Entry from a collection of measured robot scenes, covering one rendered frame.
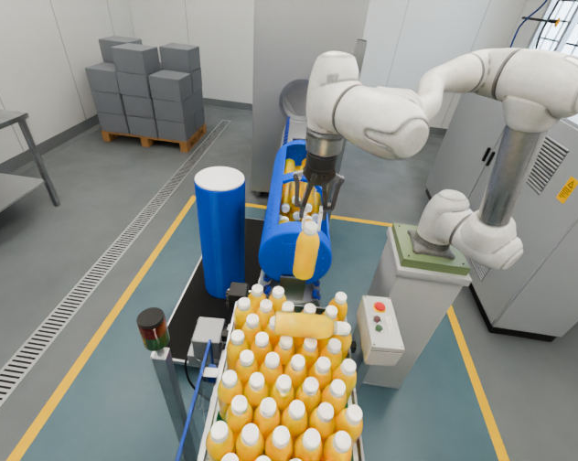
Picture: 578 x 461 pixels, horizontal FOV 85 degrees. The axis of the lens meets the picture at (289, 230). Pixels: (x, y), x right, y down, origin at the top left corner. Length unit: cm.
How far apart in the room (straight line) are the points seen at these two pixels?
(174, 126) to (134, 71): 73
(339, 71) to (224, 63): 567
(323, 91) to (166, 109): 397
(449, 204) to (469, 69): 57
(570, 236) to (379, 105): 193
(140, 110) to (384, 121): 433
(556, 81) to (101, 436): 231
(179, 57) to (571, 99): 430
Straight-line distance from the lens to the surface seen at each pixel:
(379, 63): 609
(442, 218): 143
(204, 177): 185
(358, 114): 61
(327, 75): 69
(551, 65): 105
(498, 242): 135
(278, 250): 118
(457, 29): 628
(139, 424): 214
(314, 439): 88
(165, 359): 98
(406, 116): 58
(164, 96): 453
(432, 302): 166
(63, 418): 230
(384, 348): 105
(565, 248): 246
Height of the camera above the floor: 192
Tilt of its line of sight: 38 degrees down
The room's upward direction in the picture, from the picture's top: 7 degrees clockwise
